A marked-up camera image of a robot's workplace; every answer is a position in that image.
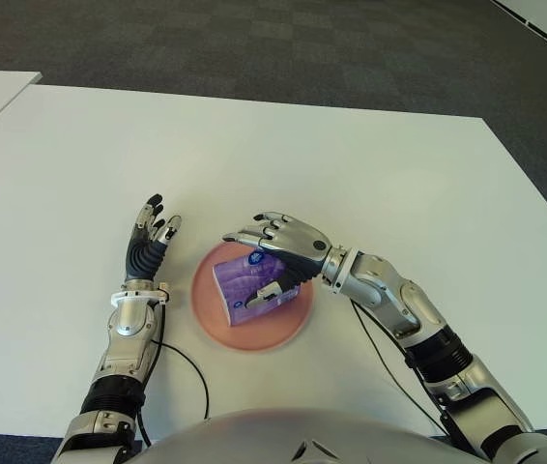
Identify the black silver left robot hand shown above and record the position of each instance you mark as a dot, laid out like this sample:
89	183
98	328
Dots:
144	258

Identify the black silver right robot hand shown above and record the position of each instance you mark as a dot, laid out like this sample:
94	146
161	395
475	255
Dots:
302	241

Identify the purple tissue paper pack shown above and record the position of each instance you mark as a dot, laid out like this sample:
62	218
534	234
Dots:
244	280

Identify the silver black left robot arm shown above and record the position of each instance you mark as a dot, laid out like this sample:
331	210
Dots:
126	324

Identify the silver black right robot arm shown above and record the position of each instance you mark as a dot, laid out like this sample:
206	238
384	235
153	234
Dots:
399	290

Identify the pink round plate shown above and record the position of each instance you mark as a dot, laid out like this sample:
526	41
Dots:
203	295

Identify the silver robot torso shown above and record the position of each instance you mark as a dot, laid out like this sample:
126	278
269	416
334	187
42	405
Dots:
278	435

